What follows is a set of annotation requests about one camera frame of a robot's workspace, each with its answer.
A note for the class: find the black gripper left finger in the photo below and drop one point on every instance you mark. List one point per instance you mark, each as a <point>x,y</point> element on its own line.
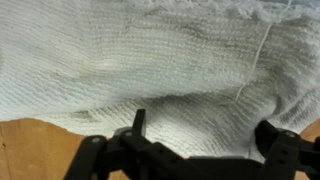
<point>156,161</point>

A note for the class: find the white cloth towel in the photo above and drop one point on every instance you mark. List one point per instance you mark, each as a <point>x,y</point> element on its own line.
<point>206,72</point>

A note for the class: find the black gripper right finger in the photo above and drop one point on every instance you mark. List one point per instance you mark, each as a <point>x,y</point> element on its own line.
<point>280,148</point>

